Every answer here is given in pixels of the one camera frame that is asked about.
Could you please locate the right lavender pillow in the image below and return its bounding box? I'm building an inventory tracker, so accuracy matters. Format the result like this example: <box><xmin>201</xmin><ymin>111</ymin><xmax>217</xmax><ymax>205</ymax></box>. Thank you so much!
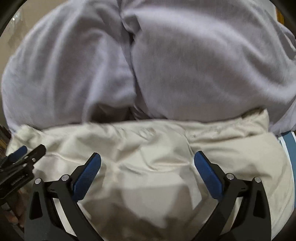
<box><xmin>120</xmin><ymin>1</ymin><xmax>295</xmax><ymax>134</ymax></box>

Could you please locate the lavender pillow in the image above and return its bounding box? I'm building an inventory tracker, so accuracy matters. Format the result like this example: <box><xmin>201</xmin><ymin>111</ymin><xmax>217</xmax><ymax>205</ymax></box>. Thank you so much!
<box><xmin>1</xmin><ymin>1</ymin><xmax>136</xmax><ymax>132</ymax></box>
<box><xmin>120</xmin><ymin>1</ymin><xmax>295</xmax><ymax>134</ymax></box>

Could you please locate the left lavender pillow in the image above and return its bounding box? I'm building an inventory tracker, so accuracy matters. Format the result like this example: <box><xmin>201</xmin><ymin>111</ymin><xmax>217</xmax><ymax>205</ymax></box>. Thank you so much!
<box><xmin>1</xmin><ymin>1</ymin><xmax>136</xmax><ymax>132</ymax></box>

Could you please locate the blue white striped bed sheet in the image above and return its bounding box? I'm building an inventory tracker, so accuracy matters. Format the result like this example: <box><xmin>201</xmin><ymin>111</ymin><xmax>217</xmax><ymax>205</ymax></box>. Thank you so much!
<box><xmin>277</xmin><ymin>131</ymin><xmax>296</xmax><ymax>184</ymax></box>

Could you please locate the person's left hand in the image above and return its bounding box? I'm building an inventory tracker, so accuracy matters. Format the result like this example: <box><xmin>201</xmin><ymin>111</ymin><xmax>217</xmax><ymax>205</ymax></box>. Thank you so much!
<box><xmin>4</xmin><ymin>190</ymin><xmax>26</xmax><ymax>228</ymax></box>

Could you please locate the beige puffer jacket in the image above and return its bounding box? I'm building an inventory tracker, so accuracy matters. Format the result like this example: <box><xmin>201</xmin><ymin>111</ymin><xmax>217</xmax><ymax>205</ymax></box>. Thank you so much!
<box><xmin>7</xmin><ymin>110</ymin><xmax>295</xmax><ymax>240</ymax></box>

